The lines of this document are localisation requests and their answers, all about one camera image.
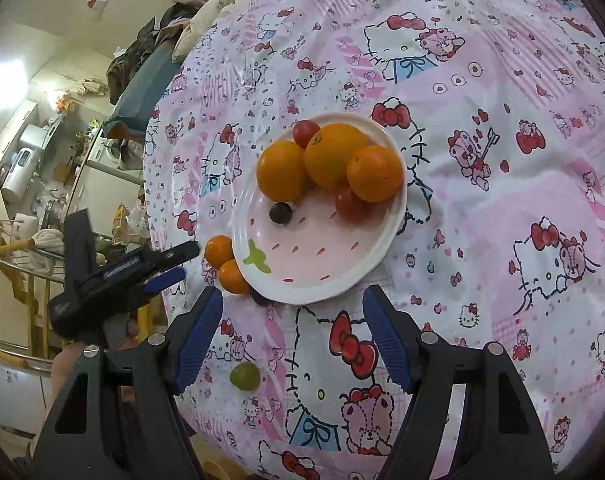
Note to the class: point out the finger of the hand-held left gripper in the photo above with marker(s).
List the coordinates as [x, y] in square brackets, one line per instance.
[177, 252]
[165, 280]

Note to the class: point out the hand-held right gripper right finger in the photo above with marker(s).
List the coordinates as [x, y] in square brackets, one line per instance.
[387, 345]

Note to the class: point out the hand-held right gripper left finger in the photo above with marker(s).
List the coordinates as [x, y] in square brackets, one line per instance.
[200, 340]

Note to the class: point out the small tangerine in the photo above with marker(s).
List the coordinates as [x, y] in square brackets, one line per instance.
[219, 251]
[234, 276]

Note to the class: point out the green tomato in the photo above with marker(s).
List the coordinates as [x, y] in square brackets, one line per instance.
[245, 376]

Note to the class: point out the pink strawberry print plate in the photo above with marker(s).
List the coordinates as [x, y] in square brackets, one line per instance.
[322, 260]

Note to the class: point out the dark grape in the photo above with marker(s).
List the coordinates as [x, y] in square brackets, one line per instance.
[281, 213]

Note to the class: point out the medium orange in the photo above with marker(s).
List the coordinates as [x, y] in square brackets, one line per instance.
[375, 174]
[281, 177]

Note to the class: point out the red tomato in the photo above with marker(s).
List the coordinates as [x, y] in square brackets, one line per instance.
[353, 204]
[306, 132]

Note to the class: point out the large orange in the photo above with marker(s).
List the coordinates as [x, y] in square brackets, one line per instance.
[335, 155]

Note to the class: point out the person's left forearm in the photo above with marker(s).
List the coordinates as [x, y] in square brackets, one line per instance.
[65, 375]

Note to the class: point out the person's left hand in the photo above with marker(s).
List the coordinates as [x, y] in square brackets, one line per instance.
[131, 332]

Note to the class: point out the white red plastic bag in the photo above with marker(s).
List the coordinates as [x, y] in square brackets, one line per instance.
[135, 215]

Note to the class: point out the white water heater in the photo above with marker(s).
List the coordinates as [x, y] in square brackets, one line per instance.
[20, 170]

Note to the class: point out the blue padded bed end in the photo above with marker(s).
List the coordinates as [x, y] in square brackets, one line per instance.
[132, 100]

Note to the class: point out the range hood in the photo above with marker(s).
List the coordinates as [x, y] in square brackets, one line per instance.
[35, 135]

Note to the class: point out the hanging beige cloth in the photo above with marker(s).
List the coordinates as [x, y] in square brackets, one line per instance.
[92, 86]

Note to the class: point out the hanging orange plastic bag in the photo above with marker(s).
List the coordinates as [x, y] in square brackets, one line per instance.
[65, 102]

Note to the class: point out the pile of dark clothes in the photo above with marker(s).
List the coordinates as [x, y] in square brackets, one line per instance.
[142, 55]

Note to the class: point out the cream wall cabinets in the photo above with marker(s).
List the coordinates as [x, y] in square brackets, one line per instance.
[17, 120]

